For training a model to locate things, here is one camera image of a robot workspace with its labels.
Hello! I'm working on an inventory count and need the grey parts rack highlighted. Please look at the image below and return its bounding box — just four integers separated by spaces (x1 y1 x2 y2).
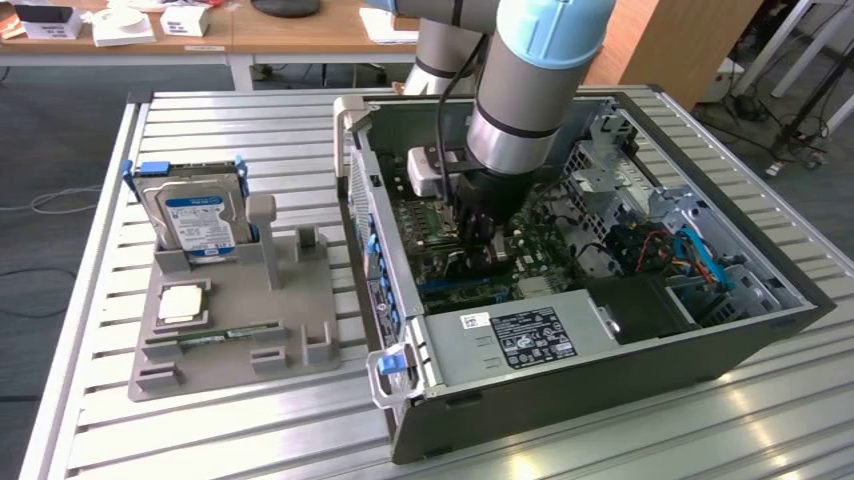
127 194 343 404

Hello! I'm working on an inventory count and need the white round-topped box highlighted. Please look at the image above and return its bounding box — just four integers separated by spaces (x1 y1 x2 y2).
91 8 157 48

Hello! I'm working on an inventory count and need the stack of white papers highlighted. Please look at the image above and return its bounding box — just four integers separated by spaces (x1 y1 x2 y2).
359 7 422 46

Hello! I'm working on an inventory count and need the wooden cabinet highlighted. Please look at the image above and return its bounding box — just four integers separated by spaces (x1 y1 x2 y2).
583 0 766 109

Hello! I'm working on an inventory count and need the CPU socket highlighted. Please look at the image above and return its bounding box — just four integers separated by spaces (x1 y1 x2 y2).
426 199 466 242

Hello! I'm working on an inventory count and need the green RAM stick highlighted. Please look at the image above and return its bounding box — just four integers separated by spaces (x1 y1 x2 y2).
147 324 280 347

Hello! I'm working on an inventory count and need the dark round object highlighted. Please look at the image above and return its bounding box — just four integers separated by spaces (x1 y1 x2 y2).
251 0 322 19

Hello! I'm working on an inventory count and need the black wheeled stand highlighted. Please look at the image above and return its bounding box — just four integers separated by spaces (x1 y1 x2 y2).
766 44 854 176

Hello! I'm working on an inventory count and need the green motherboard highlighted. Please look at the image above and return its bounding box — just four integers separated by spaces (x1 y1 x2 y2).
379 169 595 316

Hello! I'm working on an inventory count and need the hard disk in blue caddy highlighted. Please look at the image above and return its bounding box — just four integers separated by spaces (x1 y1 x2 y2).
121 154 259 265

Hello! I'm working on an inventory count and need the blue wire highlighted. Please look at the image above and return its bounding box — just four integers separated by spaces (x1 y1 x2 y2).
673 227 735 291

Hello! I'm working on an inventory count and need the grey power supply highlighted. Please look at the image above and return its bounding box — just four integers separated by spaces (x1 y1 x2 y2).
410 292 622 391

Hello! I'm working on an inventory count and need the black open PC case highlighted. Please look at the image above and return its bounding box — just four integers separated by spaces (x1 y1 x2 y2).
332 89 839 466

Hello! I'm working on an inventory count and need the white box with black top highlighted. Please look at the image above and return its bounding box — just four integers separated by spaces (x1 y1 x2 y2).
12 4 85 40

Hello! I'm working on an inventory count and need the white labelled box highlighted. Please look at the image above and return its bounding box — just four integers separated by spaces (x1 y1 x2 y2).
159 5 214 37

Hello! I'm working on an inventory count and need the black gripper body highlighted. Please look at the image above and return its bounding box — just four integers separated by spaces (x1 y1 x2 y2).
452 167 536 279

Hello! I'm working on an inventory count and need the white floor cable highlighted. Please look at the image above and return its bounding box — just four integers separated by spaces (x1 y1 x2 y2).
0 184 105 215

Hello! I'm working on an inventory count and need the white box on cabinet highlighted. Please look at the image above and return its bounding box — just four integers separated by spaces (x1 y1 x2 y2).
713 57 749 104

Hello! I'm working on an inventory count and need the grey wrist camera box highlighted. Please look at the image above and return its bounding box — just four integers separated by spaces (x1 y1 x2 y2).
406 145 468 197

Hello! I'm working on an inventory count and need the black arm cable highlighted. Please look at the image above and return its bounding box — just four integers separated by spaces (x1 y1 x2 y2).
435 34 492 201

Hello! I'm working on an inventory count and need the metal disk bay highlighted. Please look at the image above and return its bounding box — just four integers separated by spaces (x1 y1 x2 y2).
566 139 782 326

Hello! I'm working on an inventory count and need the white table frame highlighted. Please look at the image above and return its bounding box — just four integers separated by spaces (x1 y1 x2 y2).
730 0 854 131

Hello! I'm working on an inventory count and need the wooden desk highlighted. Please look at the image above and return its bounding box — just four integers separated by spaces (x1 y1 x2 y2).
230 0 606 91
0 0 234 69

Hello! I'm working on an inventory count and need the silver CPU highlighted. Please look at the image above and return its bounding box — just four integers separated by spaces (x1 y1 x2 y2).
156 286 206 325

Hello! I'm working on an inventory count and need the black fan shroud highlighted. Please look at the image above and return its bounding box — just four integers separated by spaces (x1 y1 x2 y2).
586 277 702 346

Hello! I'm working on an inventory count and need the graphics card with metal bracket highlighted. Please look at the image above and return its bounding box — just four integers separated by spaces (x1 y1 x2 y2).
410 239 515 287

